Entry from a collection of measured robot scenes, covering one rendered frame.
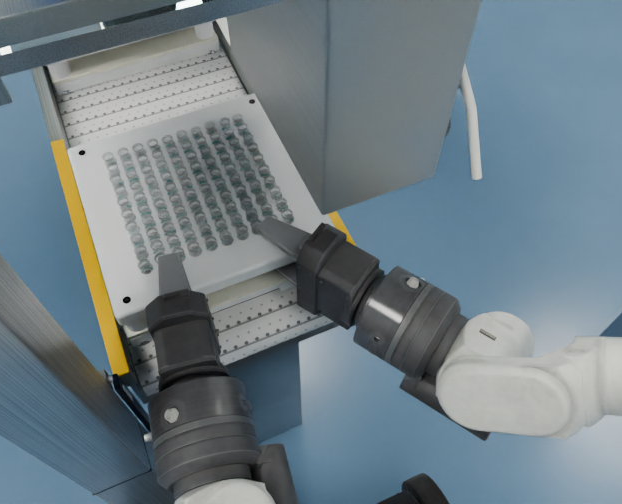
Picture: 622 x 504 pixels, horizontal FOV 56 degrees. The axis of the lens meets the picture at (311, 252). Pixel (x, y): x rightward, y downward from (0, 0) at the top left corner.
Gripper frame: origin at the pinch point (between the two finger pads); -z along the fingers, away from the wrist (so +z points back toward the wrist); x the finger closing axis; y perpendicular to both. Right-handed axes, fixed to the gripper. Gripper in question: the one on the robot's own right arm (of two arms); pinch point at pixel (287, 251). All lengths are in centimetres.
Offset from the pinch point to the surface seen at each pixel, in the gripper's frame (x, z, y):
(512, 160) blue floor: 91, 3, 113
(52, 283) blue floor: 91, -83, 0
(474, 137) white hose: -18.2, 13.1, 7.9
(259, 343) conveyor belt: 8.5, 1.2, -7.4
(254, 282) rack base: 4.5, -2.4, -3.1
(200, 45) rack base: 5.4, -33.8, 24.8
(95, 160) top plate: 0.0, -25.7, -2.5
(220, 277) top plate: -0.1, -3.7, -6.5
